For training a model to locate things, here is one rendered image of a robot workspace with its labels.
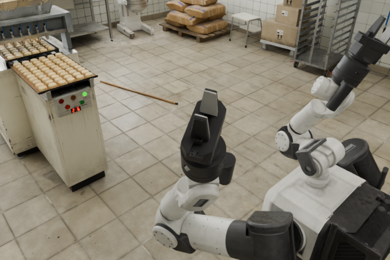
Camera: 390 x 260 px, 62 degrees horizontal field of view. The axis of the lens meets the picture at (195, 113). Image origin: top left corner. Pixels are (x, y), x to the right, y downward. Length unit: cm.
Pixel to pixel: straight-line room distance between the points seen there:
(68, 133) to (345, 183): 191
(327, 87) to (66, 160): 194
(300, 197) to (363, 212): 14
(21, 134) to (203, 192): 259
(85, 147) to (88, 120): 22
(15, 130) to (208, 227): 246
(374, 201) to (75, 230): 199
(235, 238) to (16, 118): 251
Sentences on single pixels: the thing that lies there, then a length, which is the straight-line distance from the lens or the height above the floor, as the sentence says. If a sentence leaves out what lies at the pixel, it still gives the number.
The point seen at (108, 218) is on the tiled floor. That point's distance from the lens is 252.
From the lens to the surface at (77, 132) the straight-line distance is 248.
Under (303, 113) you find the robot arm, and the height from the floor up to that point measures 125.
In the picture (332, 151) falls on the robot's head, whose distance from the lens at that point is 88.
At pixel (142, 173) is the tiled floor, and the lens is 281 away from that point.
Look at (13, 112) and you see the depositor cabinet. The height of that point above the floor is 47.
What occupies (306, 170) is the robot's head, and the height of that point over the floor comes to 131.
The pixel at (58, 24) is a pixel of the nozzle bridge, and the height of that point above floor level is 108.
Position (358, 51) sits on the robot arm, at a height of 150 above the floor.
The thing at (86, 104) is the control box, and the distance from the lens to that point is 238.
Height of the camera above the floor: 184
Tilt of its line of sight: 31 degrees down
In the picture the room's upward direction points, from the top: straight up
